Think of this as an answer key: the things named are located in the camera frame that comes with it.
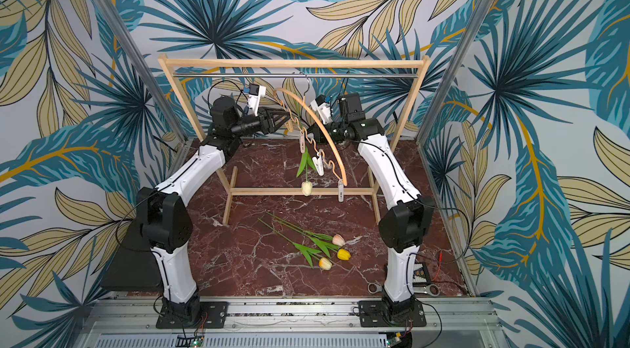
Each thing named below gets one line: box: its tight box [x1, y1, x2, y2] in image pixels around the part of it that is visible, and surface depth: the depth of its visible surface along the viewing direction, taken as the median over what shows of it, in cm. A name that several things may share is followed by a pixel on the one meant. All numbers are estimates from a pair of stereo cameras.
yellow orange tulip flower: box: [257, 217, 333, 271], surface depth 86 cm
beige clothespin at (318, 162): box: [311, 148, 325, 177], surface depth 72 cm
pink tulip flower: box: [265, 211, 347, 247], surface depth 90 cm
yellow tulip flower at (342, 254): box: [275, 219, 352, 261], surface depth 87 cm
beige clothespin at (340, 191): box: [337, 179, 345, 203], surface depth 66 cm
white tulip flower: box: [296, 146, 317, 197], surface depth 78 cm
